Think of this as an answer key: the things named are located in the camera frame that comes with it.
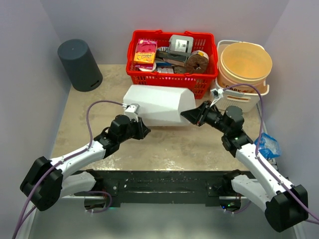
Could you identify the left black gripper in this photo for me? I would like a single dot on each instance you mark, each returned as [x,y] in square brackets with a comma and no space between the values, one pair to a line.
[139,126]

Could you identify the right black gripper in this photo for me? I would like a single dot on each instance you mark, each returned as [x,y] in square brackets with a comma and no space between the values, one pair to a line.
[203,114]

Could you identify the white octagonal bin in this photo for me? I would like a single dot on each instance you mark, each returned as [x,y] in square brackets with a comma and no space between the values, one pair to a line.
[160,106]

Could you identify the orange translucent bucket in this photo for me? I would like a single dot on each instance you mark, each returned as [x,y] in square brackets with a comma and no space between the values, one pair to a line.
[243,63]

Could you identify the dark blue bucket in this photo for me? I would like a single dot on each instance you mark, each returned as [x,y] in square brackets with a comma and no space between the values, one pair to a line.
[80,65]

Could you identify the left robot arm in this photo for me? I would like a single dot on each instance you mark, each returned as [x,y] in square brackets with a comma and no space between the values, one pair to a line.
[43,183]

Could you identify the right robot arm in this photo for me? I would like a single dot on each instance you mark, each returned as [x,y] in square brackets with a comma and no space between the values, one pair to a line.
[284,204]

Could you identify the red plastic shopping basket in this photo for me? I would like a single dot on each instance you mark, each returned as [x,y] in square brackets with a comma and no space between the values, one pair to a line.
[197,83]

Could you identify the white perforated storage basket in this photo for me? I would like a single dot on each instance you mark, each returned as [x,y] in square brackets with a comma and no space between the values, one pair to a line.
[246,101]

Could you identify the dark flat box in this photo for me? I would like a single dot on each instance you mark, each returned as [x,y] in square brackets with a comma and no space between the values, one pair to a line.
[173,59]

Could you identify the grey white device box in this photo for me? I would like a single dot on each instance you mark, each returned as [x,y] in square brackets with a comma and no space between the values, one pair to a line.
[182,45]

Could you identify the pink yellow snack box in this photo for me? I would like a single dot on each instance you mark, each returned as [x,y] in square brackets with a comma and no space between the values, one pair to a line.
[145,52]

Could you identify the blue plastic bag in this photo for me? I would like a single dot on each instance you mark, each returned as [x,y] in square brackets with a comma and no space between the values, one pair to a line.
[268,147]

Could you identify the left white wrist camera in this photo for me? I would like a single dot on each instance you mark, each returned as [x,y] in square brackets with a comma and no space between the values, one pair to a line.
[132,111]

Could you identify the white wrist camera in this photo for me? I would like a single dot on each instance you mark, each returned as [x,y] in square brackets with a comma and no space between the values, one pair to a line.
[217,95]
[132,111]

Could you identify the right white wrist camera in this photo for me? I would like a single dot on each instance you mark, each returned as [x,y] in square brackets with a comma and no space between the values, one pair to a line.
[217,95]

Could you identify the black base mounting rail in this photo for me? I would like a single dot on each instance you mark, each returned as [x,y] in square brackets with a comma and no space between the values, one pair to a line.
[167,187]

